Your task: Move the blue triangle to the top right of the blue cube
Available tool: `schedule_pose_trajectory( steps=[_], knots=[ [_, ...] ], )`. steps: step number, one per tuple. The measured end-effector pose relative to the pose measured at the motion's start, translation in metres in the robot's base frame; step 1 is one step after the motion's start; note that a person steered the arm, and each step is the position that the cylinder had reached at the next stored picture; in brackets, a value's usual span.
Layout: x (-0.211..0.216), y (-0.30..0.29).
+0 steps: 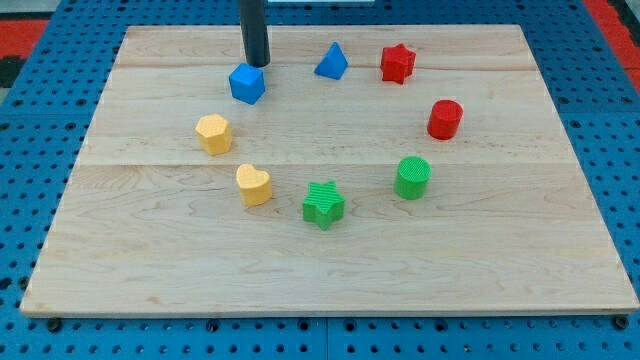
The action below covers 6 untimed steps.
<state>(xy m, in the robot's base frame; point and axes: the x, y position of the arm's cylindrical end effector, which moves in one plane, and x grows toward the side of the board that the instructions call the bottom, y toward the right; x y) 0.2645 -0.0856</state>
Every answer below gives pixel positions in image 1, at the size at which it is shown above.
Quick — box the blue triangle block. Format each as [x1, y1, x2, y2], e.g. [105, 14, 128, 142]
[314, 42, 348, 80]

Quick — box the blue cube block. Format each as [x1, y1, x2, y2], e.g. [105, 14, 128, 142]
[229, 63, 266, 105]

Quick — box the green star block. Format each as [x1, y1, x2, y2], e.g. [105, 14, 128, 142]
[302, 180, 345, 231]

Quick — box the yellow heart block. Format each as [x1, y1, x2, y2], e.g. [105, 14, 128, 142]
[236, 164, 273, 207]

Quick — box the light wooden board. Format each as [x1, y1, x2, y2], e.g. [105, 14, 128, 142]
[21, 25, 639, 318]

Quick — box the green cylinder block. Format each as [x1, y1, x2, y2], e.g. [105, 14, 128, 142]
[394, 156, 431, 200]

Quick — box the yellow hexagon block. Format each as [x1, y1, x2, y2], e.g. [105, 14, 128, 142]
[195, 114, 232, 156]

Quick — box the red cylinder block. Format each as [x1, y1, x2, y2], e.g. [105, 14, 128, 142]
[427, 99, 464, 140]

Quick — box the red star block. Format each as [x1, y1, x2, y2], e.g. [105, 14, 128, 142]
[380, 43, 416, 84]

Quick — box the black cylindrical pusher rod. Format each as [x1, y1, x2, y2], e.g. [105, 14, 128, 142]
[238, 0, 270, 68]

